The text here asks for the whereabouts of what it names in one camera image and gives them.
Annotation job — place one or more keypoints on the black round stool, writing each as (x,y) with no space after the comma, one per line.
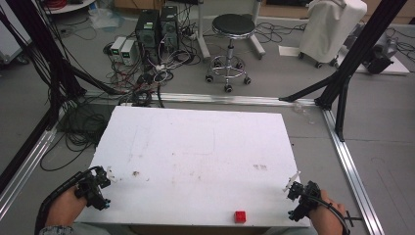
(233,26)

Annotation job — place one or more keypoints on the white cabinet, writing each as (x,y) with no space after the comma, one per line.
(9,39)

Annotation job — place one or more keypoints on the white floor board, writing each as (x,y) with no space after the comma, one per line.
(399,68)

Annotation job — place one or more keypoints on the slim black computer tower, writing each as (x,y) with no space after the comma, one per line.
(169,27)

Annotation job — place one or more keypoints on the person's left hand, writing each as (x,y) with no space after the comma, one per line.
(65,209)

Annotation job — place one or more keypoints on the white stand legs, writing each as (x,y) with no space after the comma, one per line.
(204,39)

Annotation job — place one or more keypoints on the black floor beam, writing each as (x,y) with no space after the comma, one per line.
(23,153)

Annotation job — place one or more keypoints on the long aluminium floor rail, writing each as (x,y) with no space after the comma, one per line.
(228,99)

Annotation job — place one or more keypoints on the white paper sheet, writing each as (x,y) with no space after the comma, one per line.
(288,51)

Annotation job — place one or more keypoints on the white covered cart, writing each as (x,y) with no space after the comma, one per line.
(329,29)

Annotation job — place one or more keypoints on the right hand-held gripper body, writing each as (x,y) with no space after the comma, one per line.
(305,200)

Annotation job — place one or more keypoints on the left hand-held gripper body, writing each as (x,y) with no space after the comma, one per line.
(92,191)

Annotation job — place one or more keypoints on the large black computer tower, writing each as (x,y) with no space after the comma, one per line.
(147,32)

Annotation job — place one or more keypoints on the person's right hand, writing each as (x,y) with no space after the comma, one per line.
(327,213)

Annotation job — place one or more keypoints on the clear plastic bag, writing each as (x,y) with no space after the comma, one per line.
(104,18)

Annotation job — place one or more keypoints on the black braced frame post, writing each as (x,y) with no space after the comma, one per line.
(362,49)

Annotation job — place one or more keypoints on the round white table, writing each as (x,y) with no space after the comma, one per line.
(70,7)

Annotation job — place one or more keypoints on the clear plastic wrap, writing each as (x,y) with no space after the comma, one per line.
(303,112)

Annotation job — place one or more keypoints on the black device on board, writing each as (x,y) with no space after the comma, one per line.
(380,55)

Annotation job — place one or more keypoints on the red cube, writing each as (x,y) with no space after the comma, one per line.
(240,216)

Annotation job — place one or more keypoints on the white bench power supply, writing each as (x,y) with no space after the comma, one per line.
(128,52)
(117,47)

